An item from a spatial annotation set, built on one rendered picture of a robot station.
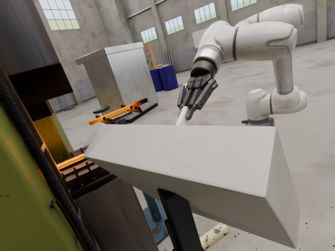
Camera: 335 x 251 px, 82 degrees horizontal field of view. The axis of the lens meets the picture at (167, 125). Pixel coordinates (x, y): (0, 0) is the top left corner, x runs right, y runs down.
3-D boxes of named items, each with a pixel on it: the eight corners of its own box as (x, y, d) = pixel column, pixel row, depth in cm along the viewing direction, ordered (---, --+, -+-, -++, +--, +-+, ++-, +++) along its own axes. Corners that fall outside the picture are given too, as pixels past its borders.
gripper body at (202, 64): (221, 74, 63) (213, 96, 59) (198, 78, 68) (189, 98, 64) (212, 56, 58) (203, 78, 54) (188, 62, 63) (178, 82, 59)
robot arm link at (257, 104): (249, 113, 165) (246, 88, 158) (273, 111, 155) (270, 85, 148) (245, 121, 153) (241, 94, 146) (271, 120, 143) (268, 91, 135)
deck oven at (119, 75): (133, 107, 637) (114, 52, 578) (160, 104, 576) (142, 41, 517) (102, 125, 531) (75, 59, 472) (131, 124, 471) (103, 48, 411)
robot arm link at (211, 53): (203, 69, 71) (198, 80, 69) (192, 49, 65) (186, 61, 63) (227, 64, 65) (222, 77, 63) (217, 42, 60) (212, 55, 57)
